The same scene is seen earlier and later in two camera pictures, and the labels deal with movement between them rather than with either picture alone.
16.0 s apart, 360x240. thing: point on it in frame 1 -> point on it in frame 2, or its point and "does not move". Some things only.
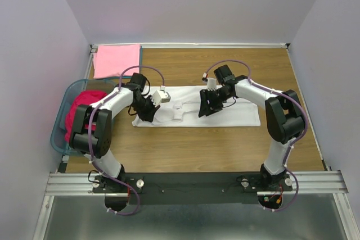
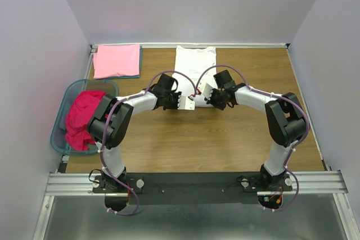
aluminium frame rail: [304, 183] does not move
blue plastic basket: [58, 137] does not move
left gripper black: [149, 115] -> [175, 106]
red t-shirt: [83, 98] does not move
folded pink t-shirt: [111, 60] does not move
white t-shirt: [182, 109] -> [194, 67]
